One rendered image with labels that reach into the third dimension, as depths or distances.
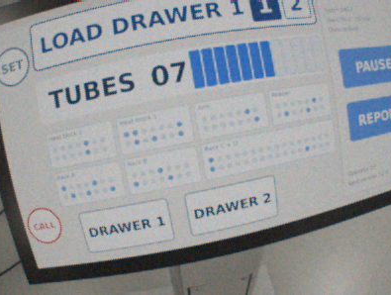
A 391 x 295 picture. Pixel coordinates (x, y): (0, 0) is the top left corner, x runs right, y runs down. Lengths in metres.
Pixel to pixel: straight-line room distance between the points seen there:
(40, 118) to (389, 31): 0.40
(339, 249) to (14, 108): 1.34
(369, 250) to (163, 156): 1.27
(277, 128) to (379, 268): 1.21
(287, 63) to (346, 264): 1.20
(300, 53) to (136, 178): 0.21
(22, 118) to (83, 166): 0.08
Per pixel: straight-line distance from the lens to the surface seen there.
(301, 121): 0.52
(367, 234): 1.72
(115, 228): 0.51
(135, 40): 0.48
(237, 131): 0.50
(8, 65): 0.50
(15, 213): 0.52
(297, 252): 1.63
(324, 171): 0.54
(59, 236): 0.52
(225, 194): 0.51
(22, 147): 0.50
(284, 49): 0.51
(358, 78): 0.55
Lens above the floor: 1.44
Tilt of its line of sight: 51 degrees down
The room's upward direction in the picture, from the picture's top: 2 degrees counter-clockwise
